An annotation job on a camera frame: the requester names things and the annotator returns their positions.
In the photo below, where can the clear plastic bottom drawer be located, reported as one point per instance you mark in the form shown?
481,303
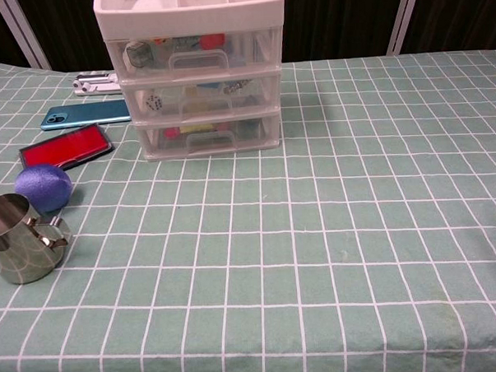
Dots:
254,141

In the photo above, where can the clear plastic drawer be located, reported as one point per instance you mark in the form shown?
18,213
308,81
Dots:
254,141
250,54
264,94

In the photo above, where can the clear plastic middle drawer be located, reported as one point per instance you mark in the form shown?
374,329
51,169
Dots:
264,94

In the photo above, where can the clear plastic top drawer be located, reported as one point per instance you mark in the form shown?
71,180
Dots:
250,54

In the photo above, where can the small red object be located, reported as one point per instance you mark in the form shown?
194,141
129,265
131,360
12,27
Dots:
213,40

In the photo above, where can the green checked tablecloth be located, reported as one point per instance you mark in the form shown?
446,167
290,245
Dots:
275,255

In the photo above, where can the white die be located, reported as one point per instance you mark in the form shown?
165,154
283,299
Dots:
154,103

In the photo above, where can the grey green cube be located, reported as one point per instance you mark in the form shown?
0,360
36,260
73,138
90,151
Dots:
137,55

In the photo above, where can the blue smartphone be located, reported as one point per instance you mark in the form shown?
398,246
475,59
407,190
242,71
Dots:
88,114

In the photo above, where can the white folding phone stand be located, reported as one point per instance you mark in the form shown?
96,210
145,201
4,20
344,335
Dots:
97,83

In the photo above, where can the red ink stamp pad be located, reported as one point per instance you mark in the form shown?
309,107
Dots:
65,146

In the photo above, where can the black curtain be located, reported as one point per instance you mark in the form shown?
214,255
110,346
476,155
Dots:
339,17

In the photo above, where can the purple foam ball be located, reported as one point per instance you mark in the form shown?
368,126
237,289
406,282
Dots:
44,188

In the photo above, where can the stainless steel pitcher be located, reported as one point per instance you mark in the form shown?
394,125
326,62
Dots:
16,258

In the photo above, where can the white plastic drawer cabinet frame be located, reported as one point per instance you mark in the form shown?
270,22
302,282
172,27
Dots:
183,20

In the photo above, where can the white frame pole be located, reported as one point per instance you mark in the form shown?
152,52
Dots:
23,35
403,18

